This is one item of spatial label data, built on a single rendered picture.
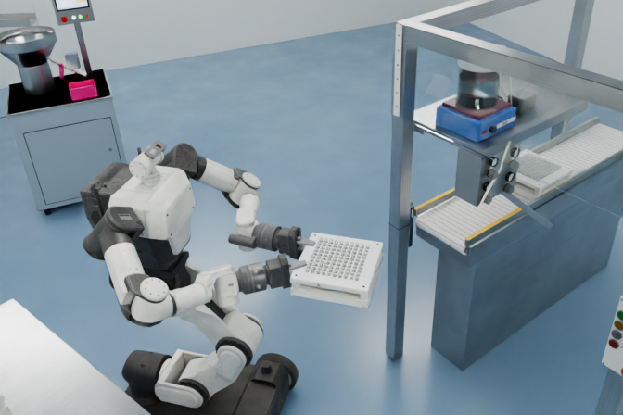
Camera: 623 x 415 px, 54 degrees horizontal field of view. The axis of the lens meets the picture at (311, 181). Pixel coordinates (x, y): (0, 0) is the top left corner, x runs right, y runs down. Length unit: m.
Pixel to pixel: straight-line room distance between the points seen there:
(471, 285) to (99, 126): 2.57
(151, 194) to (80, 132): 2.20
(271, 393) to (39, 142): 2.30
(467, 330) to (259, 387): 0.94
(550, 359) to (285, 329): 1.28
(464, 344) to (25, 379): 1.79
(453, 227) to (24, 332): 1.59
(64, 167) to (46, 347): 2.26
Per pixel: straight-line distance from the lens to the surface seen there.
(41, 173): 4.27
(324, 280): 1.87
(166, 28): 6.85
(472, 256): 2.44
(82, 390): 1.97
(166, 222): 1.98
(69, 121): 4.12
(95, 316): 3.49
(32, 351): 2.15
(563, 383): 3.08
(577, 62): 3.11
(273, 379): 2.68
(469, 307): 2.74
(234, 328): 2.27
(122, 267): 1.79
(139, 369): 2.66
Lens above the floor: 2.22
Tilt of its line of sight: 31 degrees down
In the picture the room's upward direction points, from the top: 3 degrees counter-clockwise
